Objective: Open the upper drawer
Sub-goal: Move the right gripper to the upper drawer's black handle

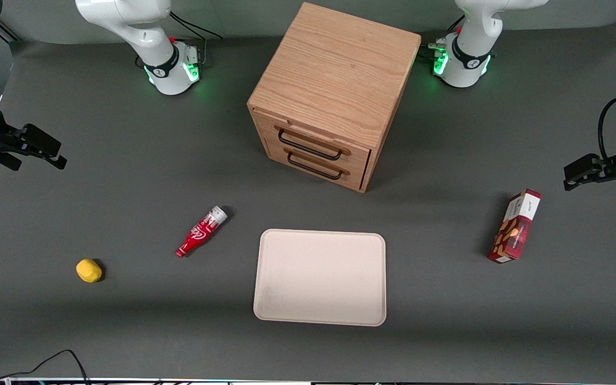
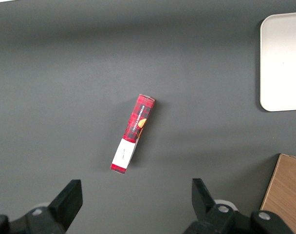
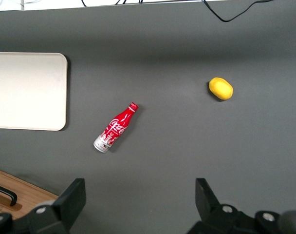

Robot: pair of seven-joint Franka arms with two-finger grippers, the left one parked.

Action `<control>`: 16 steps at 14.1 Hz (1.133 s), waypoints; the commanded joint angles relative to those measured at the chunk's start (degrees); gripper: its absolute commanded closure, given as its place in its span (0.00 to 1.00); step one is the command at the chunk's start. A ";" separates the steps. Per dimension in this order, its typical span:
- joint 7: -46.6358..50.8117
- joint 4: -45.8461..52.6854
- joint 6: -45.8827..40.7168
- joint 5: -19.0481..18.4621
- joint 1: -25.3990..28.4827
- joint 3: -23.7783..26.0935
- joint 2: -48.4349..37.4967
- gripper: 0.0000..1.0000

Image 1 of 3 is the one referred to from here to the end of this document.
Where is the wooden drawer with black handle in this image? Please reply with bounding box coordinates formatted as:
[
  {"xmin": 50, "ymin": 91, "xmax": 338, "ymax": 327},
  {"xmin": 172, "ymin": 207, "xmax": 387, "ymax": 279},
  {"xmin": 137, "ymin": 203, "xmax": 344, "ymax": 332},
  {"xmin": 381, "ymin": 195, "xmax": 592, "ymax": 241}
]
[
  {"xmin": 257, "ymin": 113, "xmax": 372, "ymax": 167},
  {"xmin": 268, "ymin": 140, "xmax": 368, "ymax": 191}
]

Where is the wooden drawer cabinet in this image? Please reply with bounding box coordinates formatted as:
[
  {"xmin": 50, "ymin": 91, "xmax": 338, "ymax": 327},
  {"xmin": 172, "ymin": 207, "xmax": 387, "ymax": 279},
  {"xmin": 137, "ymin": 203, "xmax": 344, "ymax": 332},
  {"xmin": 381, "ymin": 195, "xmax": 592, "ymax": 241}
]
[{"xmin": 247, "ymin": 2, "xmax": 422, "ymax": 194}]

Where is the red snack box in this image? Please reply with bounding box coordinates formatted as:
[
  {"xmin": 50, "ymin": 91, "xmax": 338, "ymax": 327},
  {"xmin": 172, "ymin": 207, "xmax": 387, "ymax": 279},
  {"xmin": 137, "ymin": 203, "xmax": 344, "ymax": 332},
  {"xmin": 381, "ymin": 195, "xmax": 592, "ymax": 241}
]
[{"xmin": 488, "ymin": 189, "xmax": 543, "ymax": 264}]

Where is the yellow lemon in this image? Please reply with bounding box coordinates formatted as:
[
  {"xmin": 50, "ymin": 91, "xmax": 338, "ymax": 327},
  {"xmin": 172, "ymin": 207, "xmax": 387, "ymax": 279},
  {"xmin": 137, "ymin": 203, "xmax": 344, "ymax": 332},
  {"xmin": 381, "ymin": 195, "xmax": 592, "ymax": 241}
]
[{"xmin": 76, "ymin": 259, "xmax": 103, "ymax": 283}]

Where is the red cola bottle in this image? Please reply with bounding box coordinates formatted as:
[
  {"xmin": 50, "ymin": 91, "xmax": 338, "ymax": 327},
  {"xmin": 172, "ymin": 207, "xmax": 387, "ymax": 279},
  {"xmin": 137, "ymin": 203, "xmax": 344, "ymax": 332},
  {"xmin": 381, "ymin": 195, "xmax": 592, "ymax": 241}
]
[{"xmin": 175, "ymin": 206, "xmax": 229, "ymax": 259}]

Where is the beige plastic tray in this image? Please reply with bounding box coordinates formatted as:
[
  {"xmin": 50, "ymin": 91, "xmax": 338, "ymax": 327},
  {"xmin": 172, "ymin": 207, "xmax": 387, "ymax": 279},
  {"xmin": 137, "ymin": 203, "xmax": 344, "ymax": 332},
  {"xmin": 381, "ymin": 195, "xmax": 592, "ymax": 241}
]
[{"xmin": 253, "ymin": 229, "xmax": 387, "ymax": 327}]

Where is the aluminium frame rail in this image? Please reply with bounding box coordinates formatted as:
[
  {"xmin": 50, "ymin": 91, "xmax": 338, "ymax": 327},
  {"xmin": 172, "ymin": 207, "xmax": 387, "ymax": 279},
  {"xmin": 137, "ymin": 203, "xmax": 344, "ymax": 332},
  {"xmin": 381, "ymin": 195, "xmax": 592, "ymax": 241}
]
[{"xmin": 0, "ymin": 19, "xmax": 21, "ymax": 44}]

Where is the black left base cable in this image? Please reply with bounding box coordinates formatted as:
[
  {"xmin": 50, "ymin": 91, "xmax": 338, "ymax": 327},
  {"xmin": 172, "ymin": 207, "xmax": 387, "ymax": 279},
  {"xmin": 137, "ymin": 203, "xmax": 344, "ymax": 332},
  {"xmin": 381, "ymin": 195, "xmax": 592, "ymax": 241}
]
[{"xmin": 419, "ymin": 16, "xmax": 465, "ymax": 58}]

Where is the black base cable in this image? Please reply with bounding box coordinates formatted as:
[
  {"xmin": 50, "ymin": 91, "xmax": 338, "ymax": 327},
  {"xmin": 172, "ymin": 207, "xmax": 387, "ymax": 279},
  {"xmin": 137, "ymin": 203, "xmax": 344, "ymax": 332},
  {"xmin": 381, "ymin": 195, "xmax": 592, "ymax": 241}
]
[
  {"xmin": 419, "ymin": 16, "xmax": 465, "ymax": 58},
  {"xmin": 169, "ymin": 11, "xmax": 224, "ymax": 66}
]

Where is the black right base cable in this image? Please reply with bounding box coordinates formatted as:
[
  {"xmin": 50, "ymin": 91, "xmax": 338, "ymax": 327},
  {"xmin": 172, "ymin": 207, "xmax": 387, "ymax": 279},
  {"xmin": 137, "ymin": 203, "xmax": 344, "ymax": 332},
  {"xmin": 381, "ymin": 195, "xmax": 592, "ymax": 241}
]
[{"xmin": 169, "ymin": 11, "xmax": 224, "ymax": 66}]

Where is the black floor cable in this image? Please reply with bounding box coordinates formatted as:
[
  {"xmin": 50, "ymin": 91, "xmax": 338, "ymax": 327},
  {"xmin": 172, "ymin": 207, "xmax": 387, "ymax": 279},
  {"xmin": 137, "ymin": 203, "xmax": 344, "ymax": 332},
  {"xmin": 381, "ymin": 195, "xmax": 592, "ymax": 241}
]
[{"xmin": 0, "ymin": 337, "xmax": 93, "ymax": 385}]

